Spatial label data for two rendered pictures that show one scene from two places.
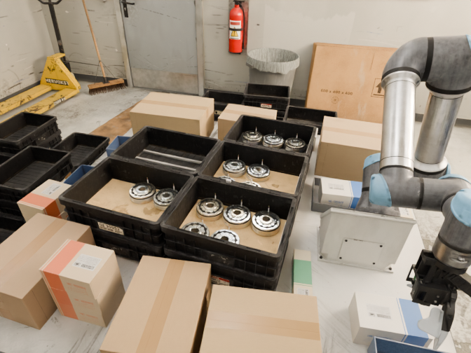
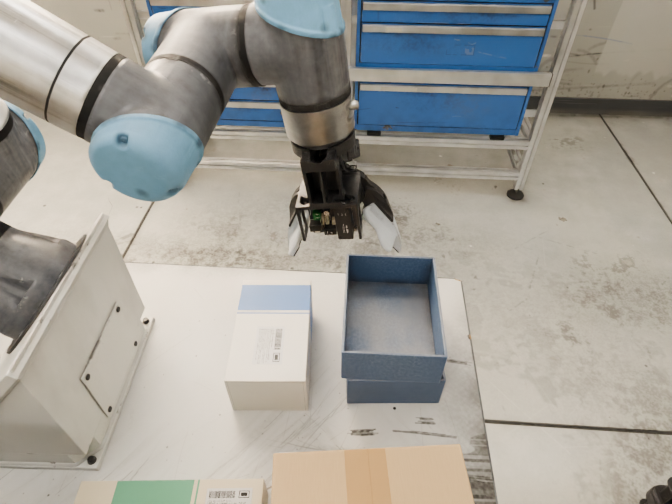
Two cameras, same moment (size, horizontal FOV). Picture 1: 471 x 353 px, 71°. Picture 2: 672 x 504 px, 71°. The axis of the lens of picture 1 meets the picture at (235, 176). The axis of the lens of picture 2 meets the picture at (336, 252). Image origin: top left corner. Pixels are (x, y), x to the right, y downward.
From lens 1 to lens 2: 60 cm
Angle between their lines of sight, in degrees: 71
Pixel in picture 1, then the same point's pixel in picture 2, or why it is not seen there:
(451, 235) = (332, 79)
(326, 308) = (236, 454)
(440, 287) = (352, 180)
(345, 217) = (44, 350)
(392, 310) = (264, 324)
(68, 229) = not seen: outside the picture
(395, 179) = (153, 93)
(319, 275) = (145, 466)
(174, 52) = not seen: outside the picture
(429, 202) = (227, 82)
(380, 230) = (94, 289)
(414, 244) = not seen: hidden behind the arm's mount
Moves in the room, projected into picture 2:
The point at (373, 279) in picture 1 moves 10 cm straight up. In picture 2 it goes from (165, 355) to (149, 320)
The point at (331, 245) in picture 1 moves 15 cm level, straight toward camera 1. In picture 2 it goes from (82, 418) to (181, 447)
